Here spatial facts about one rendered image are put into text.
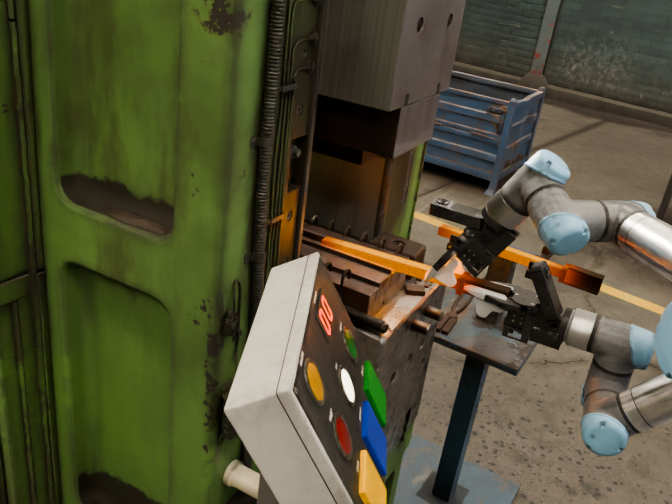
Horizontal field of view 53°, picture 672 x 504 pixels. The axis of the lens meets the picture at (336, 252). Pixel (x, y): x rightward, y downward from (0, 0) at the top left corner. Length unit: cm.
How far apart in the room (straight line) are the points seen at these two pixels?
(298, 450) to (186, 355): 53
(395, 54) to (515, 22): 830
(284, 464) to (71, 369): 84
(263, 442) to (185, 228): 48
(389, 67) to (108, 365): 85
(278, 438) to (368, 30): 70
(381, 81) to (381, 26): 9
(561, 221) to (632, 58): 780
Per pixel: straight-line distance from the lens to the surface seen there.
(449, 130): 516
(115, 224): 125
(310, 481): 79
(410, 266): 142
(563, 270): 168
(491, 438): 266
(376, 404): 101
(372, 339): 135
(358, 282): 140
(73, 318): 147
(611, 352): 135
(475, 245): 133
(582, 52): 911
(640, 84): 894
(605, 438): 127
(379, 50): 117
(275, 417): 74
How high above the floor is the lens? 164
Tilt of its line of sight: 26 degrees down
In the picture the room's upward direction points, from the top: 8 degrees clockwise
